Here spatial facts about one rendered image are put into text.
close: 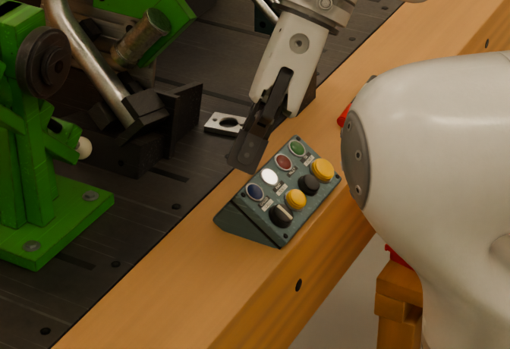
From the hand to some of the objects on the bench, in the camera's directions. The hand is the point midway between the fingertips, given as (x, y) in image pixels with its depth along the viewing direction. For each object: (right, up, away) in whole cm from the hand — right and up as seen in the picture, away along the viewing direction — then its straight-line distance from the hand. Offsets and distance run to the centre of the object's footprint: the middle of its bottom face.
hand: (247, 152), depth 117 cm
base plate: (-13, +9, +42) cm, 45 cm away
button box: (+4, -9, +17) cm, 19 cm away
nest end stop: (-13, +1, +22) cm, 25 cm away
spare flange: (-3, +3, +30) cm, 30 cm away
